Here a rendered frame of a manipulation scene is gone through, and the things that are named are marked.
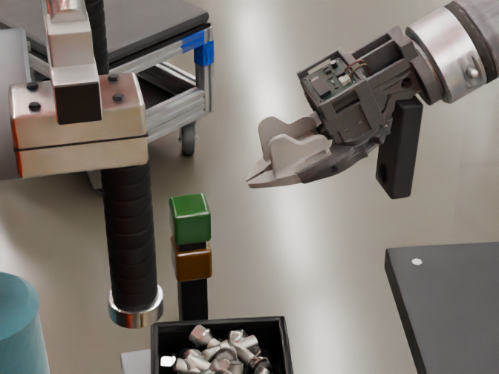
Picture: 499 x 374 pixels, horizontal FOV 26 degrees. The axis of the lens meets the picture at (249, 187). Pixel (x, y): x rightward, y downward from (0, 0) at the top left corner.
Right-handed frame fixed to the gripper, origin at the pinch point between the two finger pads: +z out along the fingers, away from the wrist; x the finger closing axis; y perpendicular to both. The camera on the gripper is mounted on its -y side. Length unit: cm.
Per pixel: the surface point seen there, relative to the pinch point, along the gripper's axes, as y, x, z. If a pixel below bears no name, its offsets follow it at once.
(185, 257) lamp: -4.0, -0.5, 10.9
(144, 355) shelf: -16.1, -3.4, 21.8
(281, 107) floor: -82, -125, -11
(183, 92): -56, -112, 6
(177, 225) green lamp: 0.1, -0.6, 9.7
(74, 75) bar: 35.2, 25.4, 6.4
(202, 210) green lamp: 0.0, -0.9, 6.7
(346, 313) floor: -76, -51, 0
